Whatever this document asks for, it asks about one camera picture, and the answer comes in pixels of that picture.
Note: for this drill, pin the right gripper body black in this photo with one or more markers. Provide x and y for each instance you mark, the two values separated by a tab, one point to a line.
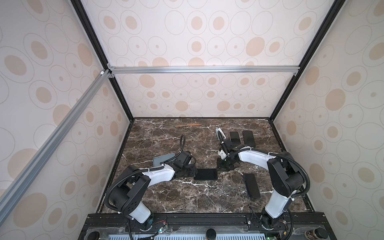
225	164

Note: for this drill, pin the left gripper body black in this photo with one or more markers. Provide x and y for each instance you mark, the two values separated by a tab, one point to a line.
187	172

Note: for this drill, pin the pink phone case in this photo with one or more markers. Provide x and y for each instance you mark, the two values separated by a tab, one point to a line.
235	138

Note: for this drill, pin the black phone case horizontal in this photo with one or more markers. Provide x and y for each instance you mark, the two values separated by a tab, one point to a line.
249	139

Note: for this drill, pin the black phone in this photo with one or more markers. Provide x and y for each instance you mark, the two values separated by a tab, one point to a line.
252	188
206	175

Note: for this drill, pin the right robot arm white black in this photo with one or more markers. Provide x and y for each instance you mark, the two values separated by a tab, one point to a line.
289	179

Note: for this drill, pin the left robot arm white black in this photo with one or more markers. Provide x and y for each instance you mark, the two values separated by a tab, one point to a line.
126	192

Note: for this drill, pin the light blue phone case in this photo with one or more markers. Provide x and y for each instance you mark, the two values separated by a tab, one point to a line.
157	161

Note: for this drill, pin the small white blue box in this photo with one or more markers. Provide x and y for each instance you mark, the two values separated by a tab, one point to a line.
220	134

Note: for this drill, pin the brown wooden stick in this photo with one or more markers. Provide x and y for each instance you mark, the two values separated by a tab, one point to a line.
188	125

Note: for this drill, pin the black knob front centre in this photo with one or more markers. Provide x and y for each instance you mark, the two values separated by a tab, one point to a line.
211	234

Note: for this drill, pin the black round button right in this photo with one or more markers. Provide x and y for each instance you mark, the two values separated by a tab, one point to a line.
316	234

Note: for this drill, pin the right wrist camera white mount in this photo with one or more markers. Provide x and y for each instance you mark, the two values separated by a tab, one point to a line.
222	155

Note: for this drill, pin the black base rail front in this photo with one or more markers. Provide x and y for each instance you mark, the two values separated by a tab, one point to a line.
238	226

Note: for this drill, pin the horizontal aluminium rail back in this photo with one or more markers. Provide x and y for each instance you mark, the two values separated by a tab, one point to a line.
204	70

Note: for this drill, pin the diagonal aluminium rail left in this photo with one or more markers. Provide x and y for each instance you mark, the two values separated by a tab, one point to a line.
21	184

